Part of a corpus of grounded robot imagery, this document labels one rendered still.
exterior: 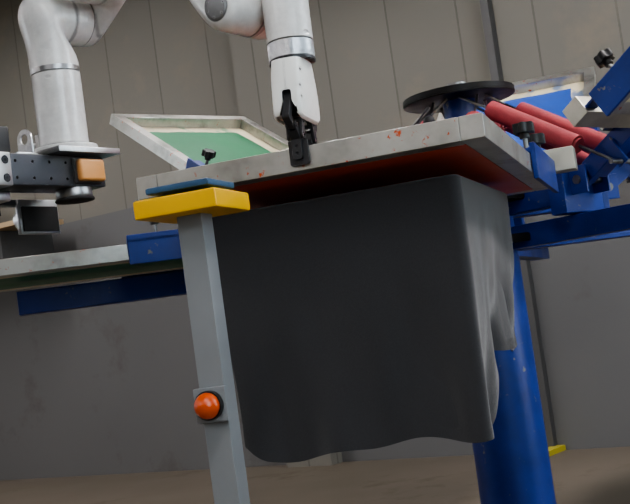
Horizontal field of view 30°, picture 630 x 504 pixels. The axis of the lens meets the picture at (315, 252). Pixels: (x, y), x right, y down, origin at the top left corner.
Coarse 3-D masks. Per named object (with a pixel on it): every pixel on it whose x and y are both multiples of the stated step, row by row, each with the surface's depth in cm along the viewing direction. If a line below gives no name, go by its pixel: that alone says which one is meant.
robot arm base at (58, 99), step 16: (32, 80) 224; (48, 80) 222; (64, 80) 223; (80, 80) 227; (48, 96) 222; (64, 96) 222; (80, 96) 225; (48, 112) 222; (64, 112) 222; (80, 112) 224; (48, 128) 222; (64, 128) 222; (80, 128) 224; (48, 144) 222; (64, 144) 220; (80, 144) 221; (96, 144) 225
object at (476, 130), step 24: (456, 120) 176; (480, 120) 175; (336, 144) 182; (360, 144) 181; (384, 144) 180; (408, 144) 179; (432, 144) 177; (456, 144) 178; (480, 144) 181; (504, 144) 192; (192, 168) 190; (216, 168) 189; (240, 168) 187; (264, 168) 186; (288, 168) 185; (312, 168) 183; (504, 168) 210; (528, 168) 216; (144, 192) 193
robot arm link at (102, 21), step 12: (72, 0) 222; (84, 0) 222; (96, 0) 224; (108, 0) 225; (120, 0) 227; (96, 12) 230; (108, 12) 229; (96, 24) 231; (108, 24) 231; (96, 36) 232
